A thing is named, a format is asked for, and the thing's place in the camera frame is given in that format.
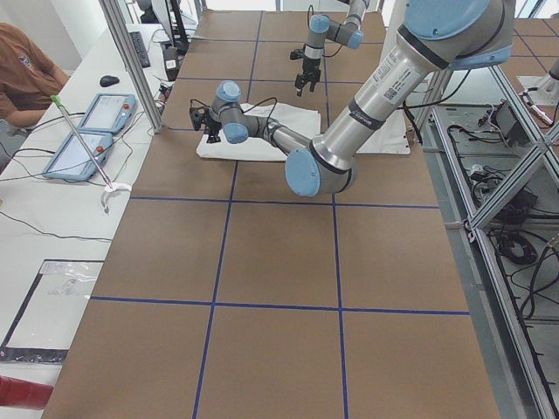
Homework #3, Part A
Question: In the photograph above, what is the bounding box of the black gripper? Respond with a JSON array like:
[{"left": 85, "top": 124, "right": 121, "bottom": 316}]
[
  {"left": 294, "top": 56, "right": 321, "bottom": 96},
  {"left": 203, "top": 106, "right": 222, "bottom": 144}
]

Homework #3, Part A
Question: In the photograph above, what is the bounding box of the metal reacher grabber stick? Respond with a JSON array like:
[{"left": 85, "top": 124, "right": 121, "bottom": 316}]
[{"left": 50, "top": 95, "right": 132, "bottom": 214}]

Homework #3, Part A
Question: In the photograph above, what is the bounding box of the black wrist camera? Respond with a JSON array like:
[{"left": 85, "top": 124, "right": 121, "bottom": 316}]
[
  {"left": 289, "top": 49, "right": 305, "bottom": 60},
  {"left": 189, "top": 99, "right": 209, "bottom": 131}
]

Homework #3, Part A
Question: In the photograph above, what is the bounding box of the black computer mouse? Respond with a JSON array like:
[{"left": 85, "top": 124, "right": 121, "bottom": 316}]
[{"left": 99, "top": 75, "right": 120, "bottom": 87}]

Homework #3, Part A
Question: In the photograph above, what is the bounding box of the black keyboard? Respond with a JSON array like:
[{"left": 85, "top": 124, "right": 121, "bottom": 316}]
[{"left": 129, "top": 31, "right": 150, "bottom": 68}]

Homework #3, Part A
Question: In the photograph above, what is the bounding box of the blue teach pendant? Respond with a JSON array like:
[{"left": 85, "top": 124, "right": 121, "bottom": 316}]
[
  {"left": 43, "top": 132, "right": 113, "bottom": 182},
  {"left": 78, "top": 93, "right": 136, "bottom": 134}
]

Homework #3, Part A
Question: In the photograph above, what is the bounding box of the upper blue teach pendant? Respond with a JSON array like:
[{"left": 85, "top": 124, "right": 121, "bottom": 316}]
[{"left": 78, "top": 93, "right": 136, "bottom": 134}]

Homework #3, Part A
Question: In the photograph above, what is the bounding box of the aluminium frame post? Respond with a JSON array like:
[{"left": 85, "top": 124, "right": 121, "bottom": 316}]
[{"left": 99, "top": 0, "right": 162, "bottom": 134}]

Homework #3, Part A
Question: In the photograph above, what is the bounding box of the clear plastic bag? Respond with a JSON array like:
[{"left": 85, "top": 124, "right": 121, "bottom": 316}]
[{"left": 1, "top": 259, "right": 103, "bottom": 365}]

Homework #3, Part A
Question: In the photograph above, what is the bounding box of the white long-sleeve printed shirt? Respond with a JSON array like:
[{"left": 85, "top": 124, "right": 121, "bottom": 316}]
[{"left": 197, "top": 103, "right": 411, "bottom": 161}]

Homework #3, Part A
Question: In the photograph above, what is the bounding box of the person in orange shirt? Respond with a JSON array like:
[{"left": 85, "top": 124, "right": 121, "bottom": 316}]
[{"left": 1, "top": 23, "right": 69, "bottom": 128}]

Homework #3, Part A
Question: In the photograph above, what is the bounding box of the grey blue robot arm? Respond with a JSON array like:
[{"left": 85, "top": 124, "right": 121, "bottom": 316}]
[
  {"left": 190, "top": 1, "right": 515, "bottom": 196},
  {"left": 289, "top": 0, "right": 370, "bottom": 97}
]

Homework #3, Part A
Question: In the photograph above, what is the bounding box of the lower blue teach pendant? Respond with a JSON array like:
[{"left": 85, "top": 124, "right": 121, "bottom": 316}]
[{"left": 43, "top": 132, "right": 113, "bottom": 182}]

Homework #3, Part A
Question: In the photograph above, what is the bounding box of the aluminium truss frame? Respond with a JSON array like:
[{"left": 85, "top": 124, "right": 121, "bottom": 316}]
[{"left": 421, "top": 58, "right": 558, "bottom": 418}]

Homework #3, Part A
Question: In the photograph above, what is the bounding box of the red cylinder object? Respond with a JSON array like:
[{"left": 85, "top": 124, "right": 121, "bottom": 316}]
[{"left": 0, "top": 375, "right": 54, "bottom": 410}]

